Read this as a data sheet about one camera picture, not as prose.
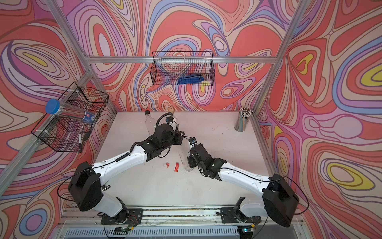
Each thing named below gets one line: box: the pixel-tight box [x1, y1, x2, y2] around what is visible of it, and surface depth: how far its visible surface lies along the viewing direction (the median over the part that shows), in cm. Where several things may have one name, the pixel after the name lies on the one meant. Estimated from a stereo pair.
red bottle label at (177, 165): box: [174, 162, 180, 173], surface depth 93 cm
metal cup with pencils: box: [233, 106, 254, 133], surface depth 100 cm
